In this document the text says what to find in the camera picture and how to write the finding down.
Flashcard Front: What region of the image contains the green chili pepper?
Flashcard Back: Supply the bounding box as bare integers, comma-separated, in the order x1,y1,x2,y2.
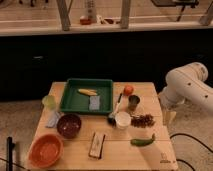
130,134,155,147

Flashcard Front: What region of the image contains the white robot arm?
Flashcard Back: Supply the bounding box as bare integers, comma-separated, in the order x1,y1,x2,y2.
158,62,213,125

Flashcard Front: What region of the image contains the dark purple bowl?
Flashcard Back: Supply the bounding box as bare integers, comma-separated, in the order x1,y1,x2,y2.
57,114,81,139

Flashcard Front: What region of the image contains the orange bowl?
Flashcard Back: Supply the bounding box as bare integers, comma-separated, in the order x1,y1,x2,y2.
28,134,63,168

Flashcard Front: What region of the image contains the grey sponge in tray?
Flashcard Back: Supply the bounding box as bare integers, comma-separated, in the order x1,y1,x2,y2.
89,96,100,110

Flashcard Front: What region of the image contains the orange tomato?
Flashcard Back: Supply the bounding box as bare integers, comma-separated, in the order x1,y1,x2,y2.
123,85,134,96

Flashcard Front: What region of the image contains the white cup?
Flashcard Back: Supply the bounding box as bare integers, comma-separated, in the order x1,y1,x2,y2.
115,112,131,129

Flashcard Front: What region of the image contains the green plastic tray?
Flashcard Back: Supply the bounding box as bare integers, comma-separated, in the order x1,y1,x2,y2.
60,78,113,115

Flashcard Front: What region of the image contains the wooden block brush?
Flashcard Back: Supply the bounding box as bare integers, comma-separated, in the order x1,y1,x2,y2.
89,132,105,159

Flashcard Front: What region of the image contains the light green cup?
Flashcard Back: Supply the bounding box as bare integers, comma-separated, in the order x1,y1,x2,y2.
42,95,56,110

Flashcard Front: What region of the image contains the red object on shelf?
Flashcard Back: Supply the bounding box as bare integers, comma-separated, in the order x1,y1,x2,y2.
79,16,92,25

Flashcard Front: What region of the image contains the black-handled spoon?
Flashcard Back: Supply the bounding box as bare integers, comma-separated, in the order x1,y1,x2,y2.
107,93,122,126

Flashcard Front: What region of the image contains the black cable on floor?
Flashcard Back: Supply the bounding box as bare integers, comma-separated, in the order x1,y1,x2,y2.
169,132,213,171

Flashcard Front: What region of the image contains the black stand post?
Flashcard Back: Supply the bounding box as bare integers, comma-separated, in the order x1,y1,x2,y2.
6,137,15,171

